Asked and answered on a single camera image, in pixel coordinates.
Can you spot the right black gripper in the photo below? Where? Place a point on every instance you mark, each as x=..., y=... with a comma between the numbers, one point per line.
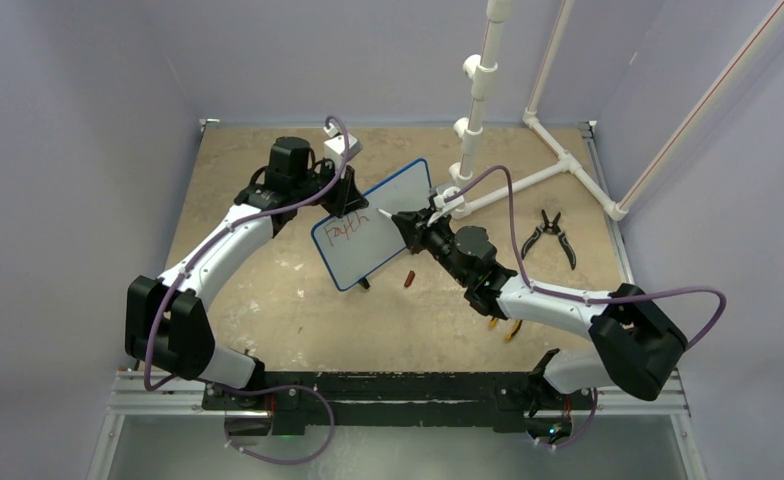
x=415, y=237

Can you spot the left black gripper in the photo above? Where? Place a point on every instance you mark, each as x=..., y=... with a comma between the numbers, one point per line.
x=347, y=198

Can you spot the blue framed whiteboard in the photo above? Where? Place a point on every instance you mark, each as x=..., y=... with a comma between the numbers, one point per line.
x=354, y=246

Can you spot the red marker cap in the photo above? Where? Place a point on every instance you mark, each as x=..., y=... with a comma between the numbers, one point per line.
x=409, y=279

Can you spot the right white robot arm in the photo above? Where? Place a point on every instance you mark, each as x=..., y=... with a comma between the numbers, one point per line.
x=635, y=345

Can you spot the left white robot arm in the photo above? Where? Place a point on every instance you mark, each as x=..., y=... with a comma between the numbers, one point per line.
x=167, y=324

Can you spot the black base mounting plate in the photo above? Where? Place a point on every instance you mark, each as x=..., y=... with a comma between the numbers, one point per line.
x=506, y=402

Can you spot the white pipe with red stripe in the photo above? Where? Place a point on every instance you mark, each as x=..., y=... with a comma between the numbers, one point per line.
x=736, y=67

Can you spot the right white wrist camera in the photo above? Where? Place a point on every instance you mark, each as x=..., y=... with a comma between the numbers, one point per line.
x=444, y=202

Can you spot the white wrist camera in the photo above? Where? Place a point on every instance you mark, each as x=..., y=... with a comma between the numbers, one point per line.
x=335, y=148
x=444, y=202

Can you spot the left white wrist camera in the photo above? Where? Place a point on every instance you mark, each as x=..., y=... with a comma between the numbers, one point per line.
x=335, y=148

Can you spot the black handled pliers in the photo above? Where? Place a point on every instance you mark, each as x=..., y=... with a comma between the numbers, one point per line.
x=550, y=226

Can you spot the aluminium rail frame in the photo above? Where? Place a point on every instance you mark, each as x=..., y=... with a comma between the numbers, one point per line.
x=635, y=345

